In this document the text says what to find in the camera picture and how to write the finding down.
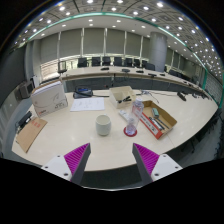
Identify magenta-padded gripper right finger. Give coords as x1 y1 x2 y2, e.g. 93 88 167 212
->
131 142 184 185

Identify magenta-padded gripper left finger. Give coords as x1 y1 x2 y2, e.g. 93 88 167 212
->
42 142 92 186

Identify clear plastic water bottle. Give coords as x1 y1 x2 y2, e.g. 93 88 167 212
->
125 96 145 137

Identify flat round red coaster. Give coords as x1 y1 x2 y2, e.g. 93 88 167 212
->
123 125 138 138

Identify black marker pen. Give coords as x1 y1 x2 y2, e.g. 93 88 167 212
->
148 116 166 132

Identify brown cardboard box red label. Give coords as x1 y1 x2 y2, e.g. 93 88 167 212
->
139 99 178 140

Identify white ceramic mug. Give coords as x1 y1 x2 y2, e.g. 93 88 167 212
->
95 114 112 137

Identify small white packet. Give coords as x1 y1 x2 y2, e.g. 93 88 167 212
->
118 108 133 123

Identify white paper sheet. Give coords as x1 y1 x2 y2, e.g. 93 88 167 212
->
69 96 106 112

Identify black clip tool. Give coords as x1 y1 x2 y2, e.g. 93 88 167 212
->
116 95 132 104

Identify white paper ream box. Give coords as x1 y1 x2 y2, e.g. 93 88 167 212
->
30 79 69 118

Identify black stapler device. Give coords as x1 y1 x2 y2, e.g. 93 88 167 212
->
14 110 34 131

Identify black desk device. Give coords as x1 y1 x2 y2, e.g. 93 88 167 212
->
72 86 94 99

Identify black desk microphone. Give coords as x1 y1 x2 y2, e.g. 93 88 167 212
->
176 91 188 102

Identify white open cardboard box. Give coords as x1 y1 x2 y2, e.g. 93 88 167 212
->
108 85 137 110

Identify black office chairs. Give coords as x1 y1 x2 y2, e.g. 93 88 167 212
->
77 56 156 71

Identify round ceiling lights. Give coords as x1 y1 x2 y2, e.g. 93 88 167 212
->
23 0 221 68

